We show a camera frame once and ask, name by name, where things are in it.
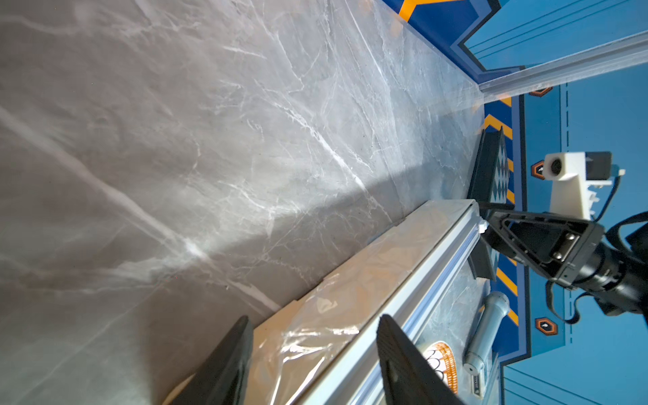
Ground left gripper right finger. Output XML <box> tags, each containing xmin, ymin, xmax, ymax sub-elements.
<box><xmin>376</xmin><ymin>315</ymin><xmax>462</xmax><ymax>405</ymax></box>

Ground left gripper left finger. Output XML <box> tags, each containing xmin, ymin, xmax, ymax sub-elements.
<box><xmin>170</xmin><ymin>316</ymin><xmax>253</xmax><ymax>405</ymax></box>

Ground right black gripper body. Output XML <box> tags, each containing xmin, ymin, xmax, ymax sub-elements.
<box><xmin>483</xmin><ymin>209</ymin><xmax>604</xmax><ymax>286</ymax></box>

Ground patterned plate orange rim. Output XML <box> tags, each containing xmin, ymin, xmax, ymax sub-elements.
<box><xmin>418</xmin><ymin>341</ymin><xmax>458</xmax><ymax>394</ymax></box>

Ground clear plastic wrap sheet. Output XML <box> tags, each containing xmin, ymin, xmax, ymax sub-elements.
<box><xmin>242</xmin><ymin>199</ymin><xmax>479</xmax><ymax>405</ymax></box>

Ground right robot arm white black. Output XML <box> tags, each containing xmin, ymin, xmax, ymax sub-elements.
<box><xmin>479</xmin><ymin>204</ymin><xmax>647</xmax><ymax>317</ymax></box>

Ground silver flashlight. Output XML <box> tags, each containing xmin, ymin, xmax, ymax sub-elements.
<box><xmin>463</xmin><ymin>291</ymin><xmax>510</xmax><ymax>376</ymax></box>

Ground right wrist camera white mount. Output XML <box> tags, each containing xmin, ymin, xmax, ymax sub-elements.
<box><xmin>543</xmin><ymin>151</ymin><xmax>625</xmax><ymax>222</ymax></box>

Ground right aluminium corner post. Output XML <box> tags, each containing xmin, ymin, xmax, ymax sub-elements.
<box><xmin>479</xmin><ymin>31</ymin><xmax>647</xmax><ymax>103</ymax></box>

